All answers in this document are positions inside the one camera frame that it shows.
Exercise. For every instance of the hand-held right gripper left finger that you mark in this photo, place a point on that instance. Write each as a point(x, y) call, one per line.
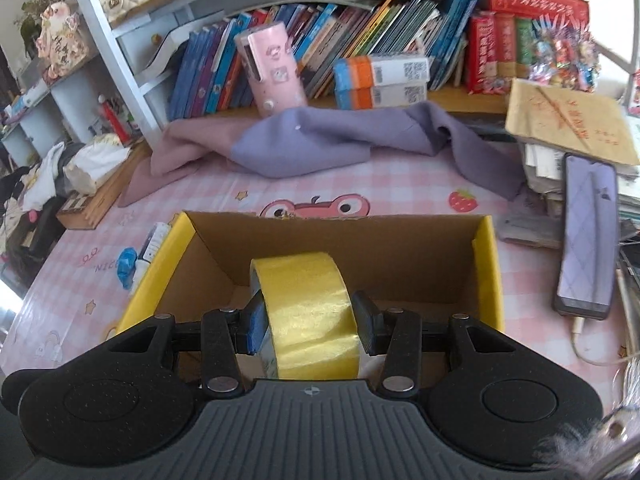
point(256, 324)

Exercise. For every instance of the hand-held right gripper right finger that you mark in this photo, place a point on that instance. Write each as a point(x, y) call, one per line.
point(364, 321)

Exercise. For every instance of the yellow tape roll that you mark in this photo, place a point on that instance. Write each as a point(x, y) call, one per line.
point(310, 310)

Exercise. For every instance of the cardboard box with yellow rim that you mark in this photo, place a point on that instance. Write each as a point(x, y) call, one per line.
point(400, 260)

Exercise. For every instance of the pink cylindrical container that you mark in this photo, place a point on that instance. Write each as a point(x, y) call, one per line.
point(272, 70)

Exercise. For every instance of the pink checked tablecloth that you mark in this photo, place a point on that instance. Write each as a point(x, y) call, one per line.
point(400, 200)

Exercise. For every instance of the white and blue small box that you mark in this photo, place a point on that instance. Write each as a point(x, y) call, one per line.
point(152, 242)

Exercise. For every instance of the small blue plastic item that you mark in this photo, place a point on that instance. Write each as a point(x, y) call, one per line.
point(126, 267)

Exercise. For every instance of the purple and mauve cloth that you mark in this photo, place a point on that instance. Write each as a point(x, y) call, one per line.
point(325, 140)

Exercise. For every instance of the grey flat pouch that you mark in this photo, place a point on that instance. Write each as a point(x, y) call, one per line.
point(530, 230)

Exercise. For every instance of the wooden tray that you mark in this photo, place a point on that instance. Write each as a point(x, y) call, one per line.
point(100, 205)

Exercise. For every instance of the white crumpled bag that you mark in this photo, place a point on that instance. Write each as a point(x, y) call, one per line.
point(95, 162)

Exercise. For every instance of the stack of papers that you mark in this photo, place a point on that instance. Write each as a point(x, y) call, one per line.
point(540, 165)

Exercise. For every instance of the smartphone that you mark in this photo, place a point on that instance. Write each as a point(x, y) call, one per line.
point(587, 235)

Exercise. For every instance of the grey fluffy item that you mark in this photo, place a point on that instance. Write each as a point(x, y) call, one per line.
point(580, 445)

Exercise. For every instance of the red and white tube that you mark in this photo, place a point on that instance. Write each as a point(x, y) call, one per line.
point(112, 120)

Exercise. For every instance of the orange blue white box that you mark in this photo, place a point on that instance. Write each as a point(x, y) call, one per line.
point(390, 70)

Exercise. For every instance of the row of colourful books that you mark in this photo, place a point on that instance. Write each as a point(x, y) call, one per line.
point(210, 70)

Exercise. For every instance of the pile of clothes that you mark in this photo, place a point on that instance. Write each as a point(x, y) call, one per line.
point(30, 195)

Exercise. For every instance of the brown paper envelope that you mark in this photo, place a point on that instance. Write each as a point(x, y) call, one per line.
point(565, 120)

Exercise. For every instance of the white bookshelf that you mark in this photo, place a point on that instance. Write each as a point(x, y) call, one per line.
point(135, 65)

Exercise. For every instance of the red boxed book set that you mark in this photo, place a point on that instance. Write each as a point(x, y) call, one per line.
point(500, 45)

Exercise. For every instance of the clear bag of colourful sweets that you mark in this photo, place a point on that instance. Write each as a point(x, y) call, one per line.
point(565, 55)

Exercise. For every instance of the pink floral bag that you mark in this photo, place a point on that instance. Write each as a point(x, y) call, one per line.
point(62, 40)

